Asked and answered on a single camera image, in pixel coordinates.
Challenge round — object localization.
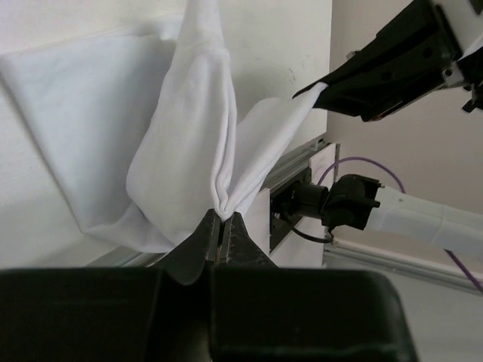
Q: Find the aluminium table frame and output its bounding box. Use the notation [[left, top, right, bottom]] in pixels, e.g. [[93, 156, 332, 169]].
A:
[[86, 137, 483, 293]]

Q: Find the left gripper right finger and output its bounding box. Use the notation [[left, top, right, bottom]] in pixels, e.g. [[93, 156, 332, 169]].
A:
[[211, 214, 418, 361]]

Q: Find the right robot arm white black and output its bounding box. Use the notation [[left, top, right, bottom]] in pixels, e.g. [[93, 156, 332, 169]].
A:
[[315, 1, 482, 258]]

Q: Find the white skirt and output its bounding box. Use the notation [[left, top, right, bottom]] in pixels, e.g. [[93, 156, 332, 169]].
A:
[[1, 1, 325, 253]]

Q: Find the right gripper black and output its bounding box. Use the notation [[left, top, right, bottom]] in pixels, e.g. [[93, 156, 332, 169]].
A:
[[295, 1, 462, 122]]

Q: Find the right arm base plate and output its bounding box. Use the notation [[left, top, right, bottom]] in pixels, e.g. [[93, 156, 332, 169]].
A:
[[269, 167, 334, 252]]

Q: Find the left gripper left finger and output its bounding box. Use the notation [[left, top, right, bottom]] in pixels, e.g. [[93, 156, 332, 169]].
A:
[[1, 210, 221, 361]]

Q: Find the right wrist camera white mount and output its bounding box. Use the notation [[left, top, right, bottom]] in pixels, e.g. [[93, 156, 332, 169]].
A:
[[433, 0, 483, 90]]

